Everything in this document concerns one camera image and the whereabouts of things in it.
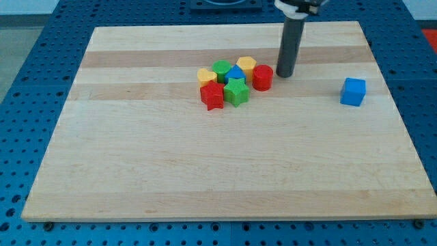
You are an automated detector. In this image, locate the red cylinder block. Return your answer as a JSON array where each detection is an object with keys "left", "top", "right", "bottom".
[{"left": 252, "top": 64, "right": 273, "bottom": 92}]

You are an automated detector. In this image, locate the yellow hexagon block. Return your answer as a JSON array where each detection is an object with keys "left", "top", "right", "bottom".
[{"left": 236, "top": 56, "right": 257, "bottom": 82}]

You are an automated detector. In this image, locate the red star block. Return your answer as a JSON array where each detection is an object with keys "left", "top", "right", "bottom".
[{"left": 200, "top": 81, "right": 225, "bottom": 111}]

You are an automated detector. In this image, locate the green star block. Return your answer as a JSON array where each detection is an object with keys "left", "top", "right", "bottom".
[{"left": 223, "top": 78, "right": 250, "bottom": 107}]

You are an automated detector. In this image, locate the yellow heart block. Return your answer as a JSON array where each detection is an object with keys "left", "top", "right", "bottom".
[{"left": 197, "top": 68, "right": 217, "bottom": 88}]

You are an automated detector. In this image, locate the blue triangular block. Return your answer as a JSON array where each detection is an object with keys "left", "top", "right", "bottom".
[{"left": 225, "top": 65, "right": 246, "bottom": 84}]

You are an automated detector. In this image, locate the green cylinder block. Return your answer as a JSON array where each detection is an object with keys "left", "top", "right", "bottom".
[{"left": 212, "top": 60, "right": 231, "bottom": 83}]

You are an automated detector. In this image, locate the wooden board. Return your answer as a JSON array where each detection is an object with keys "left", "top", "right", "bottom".
[{"left": 21, "top": 21, "right": 436, "bottom": 222}]

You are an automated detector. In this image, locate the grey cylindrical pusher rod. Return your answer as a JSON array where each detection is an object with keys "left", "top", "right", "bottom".
[{"left": 276, "top": 17, "right": 305, "bottom": 78}]

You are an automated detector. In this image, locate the blue cube block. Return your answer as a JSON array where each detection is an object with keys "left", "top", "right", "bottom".
[{"left": 340, "top": 78, "right": 367, "bottom": 107}]

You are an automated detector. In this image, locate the white rod mount collar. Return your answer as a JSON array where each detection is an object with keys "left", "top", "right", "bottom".
[{"left": 274, "top": 0, "right": 329, "bottom": 20}]

